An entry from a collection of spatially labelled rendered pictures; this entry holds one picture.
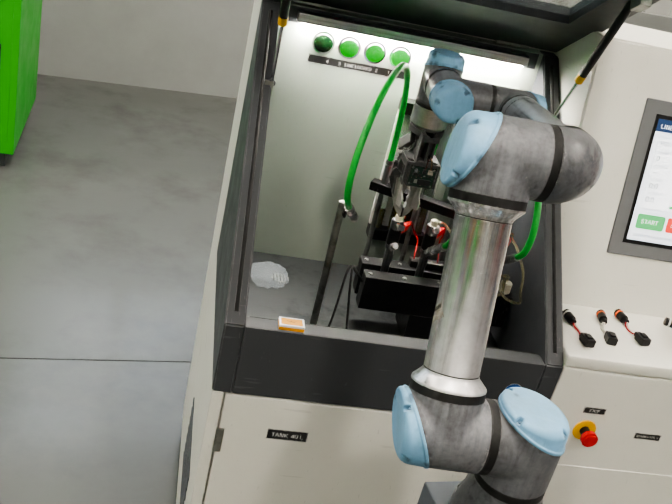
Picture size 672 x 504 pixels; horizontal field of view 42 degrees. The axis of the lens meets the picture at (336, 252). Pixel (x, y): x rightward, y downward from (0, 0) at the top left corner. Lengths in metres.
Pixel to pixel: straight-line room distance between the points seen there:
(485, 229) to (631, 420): 0.86
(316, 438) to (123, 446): 1.08
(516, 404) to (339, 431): 0.59
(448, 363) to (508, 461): 0.17
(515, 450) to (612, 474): 0.78
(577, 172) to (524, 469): 0.45
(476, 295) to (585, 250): 0.79
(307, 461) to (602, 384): 0.64
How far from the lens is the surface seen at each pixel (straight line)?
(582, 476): 2.10
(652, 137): 2.06
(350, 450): 1.91
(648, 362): 1.97
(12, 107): 4.35
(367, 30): 2.02
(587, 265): 2.07
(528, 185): 1.29
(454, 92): 1.63
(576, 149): 1.31
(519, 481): 1.40
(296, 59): 2.05
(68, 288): 3.56
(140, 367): 3.17
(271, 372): 1.76
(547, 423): 1.37
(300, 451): 1.90
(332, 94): 2.08
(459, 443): 1.33
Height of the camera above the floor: 1.87
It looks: 27 degrees down
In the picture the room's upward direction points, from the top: 14 degrees clockwise
